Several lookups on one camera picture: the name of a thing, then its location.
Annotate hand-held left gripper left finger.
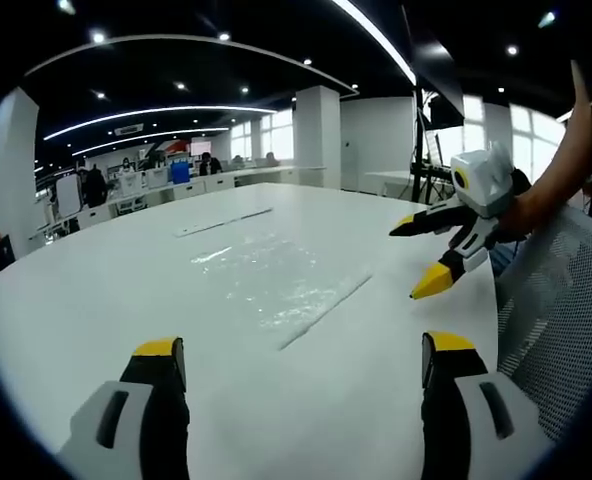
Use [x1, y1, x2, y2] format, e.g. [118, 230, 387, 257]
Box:
[55, 337, 192, 480]

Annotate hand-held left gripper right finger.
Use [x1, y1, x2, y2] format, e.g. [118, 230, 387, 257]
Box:
[420, 329, 557, 480]

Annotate large clear food packaging bag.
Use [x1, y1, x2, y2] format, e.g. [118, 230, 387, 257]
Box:
[189, 233, 375, 352]

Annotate black tripod stand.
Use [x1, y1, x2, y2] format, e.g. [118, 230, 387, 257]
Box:
[408, 89, 458, 206]

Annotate grey mesh office chair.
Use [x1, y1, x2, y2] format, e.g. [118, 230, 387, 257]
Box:
[493, 203, 592, 444]

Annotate black studio light panel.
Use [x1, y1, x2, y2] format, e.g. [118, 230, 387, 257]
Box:
[400, 4, 466, 130]

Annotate long linear ceiling light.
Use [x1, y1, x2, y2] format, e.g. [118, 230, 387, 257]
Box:
[331, 0, 419, 86]

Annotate white office chair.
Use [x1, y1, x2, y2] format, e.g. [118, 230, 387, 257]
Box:
[54, 174, 84, 220]

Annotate row of white office desks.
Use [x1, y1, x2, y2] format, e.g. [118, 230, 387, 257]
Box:
[28, 165, 327, 242]

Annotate blue storage box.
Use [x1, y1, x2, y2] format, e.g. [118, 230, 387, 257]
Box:
[170, 161, 193, 187]

